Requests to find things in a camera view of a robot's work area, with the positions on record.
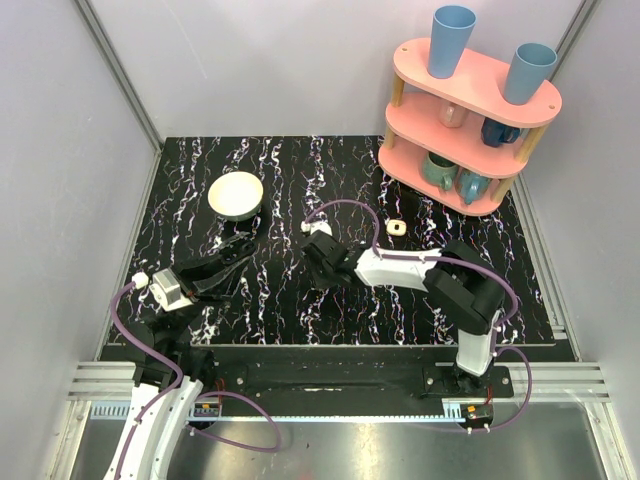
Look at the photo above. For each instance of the white earbud case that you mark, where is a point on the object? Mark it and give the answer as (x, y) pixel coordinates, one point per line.
(395, 227)

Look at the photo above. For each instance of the cream and green bowl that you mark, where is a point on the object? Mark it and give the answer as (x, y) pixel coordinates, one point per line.
(236, 196)

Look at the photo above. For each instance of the pink three-tier shelf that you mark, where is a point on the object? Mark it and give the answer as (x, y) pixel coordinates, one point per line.
(413, 128)

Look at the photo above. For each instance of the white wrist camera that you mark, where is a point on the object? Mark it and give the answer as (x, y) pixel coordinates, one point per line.
(309, 228)
(165, 289)

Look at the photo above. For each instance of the right blue plastic cup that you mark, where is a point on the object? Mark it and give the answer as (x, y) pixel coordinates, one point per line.
(529, 68)

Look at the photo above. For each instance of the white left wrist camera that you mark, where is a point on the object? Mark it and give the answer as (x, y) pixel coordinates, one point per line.
(165, 289)

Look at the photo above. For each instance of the dark blue mug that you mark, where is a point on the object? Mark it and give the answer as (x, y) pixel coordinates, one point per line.
(495, 134)

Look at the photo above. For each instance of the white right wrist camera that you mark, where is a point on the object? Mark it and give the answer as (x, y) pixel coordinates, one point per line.
(309, 228)

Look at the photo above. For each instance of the light blue mug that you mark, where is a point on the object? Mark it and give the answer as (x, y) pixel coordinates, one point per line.
(471, 186)

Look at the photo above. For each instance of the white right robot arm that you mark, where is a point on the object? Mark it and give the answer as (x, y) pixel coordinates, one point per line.
(454, 278)

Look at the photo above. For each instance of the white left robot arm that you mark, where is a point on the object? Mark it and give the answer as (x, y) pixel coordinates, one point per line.
(169, 374)

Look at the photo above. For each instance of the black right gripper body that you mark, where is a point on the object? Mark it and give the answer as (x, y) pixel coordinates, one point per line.
(321, 274)

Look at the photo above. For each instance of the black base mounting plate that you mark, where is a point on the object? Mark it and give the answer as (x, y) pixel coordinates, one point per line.
(423, 370)

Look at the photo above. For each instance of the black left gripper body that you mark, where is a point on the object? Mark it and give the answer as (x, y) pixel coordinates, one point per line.
(201, 275)

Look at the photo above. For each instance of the green ceramic mug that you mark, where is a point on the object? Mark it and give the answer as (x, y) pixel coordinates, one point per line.
(439, 171)

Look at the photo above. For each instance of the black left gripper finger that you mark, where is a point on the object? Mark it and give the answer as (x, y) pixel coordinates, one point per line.
(202, 269)
(224, 288)

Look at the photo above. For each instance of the left blue plastic cup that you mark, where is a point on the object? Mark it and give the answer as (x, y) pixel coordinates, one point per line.
(451, 29)

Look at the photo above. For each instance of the pink mug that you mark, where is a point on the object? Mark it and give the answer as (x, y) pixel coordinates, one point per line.
(452, 115)

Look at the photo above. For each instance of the blue plastic cup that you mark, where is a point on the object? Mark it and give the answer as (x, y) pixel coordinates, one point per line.
(451, 29)
(529, 68)

